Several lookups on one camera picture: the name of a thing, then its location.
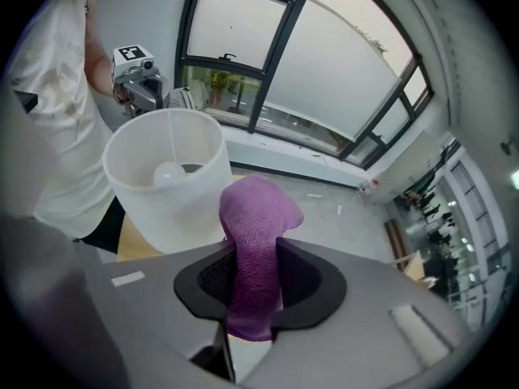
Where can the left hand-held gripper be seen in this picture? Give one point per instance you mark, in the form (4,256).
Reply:
(142,89)

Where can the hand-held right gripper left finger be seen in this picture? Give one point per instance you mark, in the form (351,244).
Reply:
(162,298)

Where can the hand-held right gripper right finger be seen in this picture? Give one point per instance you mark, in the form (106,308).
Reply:
(365,318)

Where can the white table lamp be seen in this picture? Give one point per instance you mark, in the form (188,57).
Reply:
(178,217)

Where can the purple cloth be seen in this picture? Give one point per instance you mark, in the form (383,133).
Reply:
(255,237)

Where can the person's left forearm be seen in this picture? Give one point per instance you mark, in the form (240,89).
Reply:
(99,71)

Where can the wooden desk with white legs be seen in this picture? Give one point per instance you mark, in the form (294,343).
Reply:
(419,270)

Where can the beige backpack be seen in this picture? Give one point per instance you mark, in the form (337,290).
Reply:
(182,97)

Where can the wooden step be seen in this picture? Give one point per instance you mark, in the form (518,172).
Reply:
(395,237)

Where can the person in white shirt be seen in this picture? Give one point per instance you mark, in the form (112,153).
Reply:
(61,136)

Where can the white power strip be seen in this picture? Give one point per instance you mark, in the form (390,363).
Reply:
(314,195)

